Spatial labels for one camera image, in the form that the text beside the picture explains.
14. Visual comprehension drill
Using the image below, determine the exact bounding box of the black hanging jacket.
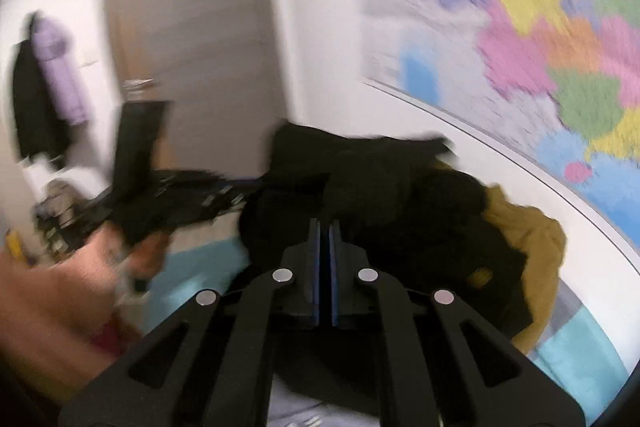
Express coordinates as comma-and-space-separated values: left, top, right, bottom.
11, 12, 72, 171

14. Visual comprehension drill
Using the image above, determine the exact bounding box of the grey brown door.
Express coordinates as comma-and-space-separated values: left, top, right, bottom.
103, 0, 286, 176

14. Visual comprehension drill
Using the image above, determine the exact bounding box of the person's left hand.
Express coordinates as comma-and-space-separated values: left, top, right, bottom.
1, 223, 170, 403

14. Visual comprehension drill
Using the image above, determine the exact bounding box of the colourful wall map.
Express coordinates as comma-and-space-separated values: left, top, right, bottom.
362, 0, 639, 239

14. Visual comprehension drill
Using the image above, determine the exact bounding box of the teal patterned bed sheet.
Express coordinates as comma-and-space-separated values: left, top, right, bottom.
143, 239, 629, 426

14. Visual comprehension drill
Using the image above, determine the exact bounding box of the mustard yellow garment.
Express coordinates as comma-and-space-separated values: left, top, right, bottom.
434, 158, 569, 356

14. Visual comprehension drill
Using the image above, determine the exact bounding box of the purple hanging jacket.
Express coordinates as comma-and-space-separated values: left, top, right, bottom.
30, 13, 89, 127

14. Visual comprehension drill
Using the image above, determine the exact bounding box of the black coat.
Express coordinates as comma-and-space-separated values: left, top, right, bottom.
238, 120, 535, 416

